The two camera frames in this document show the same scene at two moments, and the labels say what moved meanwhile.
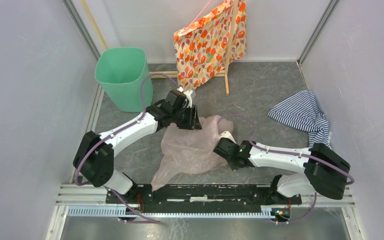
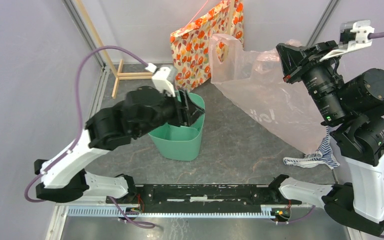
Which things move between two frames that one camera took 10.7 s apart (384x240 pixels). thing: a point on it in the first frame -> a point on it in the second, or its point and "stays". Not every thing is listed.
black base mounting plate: x=202 y=198 stays
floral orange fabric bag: x=202 y=49 stays
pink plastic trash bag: x=191 y=152 -> x=258 y=81
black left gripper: x=193 y=122 stays
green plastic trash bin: x=119 y=71 -> x=180 y=143
